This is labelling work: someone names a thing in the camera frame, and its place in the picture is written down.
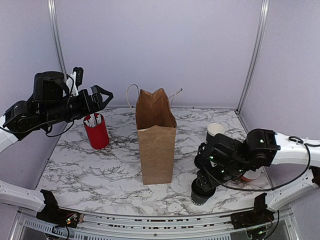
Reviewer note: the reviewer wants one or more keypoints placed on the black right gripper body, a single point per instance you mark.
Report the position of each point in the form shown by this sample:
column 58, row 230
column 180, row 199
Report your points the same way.
column 206, row 178

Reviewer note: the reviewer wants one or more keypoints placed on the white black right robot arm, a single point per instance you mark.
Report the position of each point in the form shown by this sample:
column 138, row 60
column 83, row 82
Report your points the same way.
column 267, row 147

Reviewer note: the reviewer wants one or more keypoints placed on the black paper coffee cup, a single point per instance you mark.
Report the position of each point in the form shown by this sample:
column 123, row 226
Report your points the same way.
column 200, row 197
column 214, row 129

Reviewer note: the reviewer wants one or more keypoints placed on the aluminium frame post left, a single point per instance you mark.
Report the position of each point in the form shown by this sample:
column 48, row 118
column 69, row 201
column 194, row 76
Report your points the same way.
column 56, row 35

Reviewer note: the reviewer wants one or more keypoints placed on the brown cardboard box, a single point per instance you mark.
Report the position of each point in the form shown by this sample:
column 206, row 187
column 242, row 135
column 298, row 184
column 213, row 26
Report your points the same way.
column 156, row 130

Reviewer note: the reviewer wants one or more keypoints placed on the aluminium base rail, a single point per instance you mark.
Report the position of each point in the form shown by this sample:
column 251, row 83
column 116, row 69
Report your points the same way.
column 228, row 225

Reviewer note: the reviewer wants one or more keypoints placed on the orange white bowl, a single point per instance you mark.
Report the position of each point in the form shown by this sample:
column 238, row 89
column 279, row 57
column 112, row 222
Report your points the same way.
column 251, row 175

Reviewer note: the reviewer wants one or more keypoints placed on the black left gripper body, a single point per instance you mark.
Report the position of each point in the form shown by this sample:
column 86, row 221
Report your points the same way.
column 82, row 109

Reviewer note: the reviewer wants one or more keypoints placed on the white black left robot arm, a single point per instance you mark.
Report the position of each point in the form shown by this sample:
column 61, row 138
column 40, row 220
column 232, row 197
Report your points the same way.
column 23, row 163

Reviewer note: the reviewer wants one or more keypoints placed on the aluminium frame post right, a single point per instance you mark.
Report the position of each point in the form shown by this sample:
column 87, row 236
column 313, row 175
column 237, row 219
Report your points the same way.
column 264, row 10

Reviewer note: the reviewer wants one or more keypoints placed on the red cylindrical container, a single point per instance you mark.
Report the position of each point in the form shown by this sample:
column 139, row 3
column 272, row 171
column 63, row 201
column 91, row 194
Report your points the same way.
column 98, row 135

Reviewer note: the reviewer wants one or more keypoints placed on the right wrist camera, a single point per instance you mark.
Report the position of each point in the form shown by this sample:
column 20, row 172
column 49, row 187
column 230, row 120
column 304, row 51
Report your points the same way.
column 223, row 157

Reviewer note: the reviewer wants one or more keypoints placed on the aluminium frame post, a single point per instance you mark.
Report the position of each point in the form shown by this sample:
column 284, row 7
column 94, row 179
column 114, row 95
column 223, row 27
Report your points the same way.
column 264, row 10
column 56, row 35

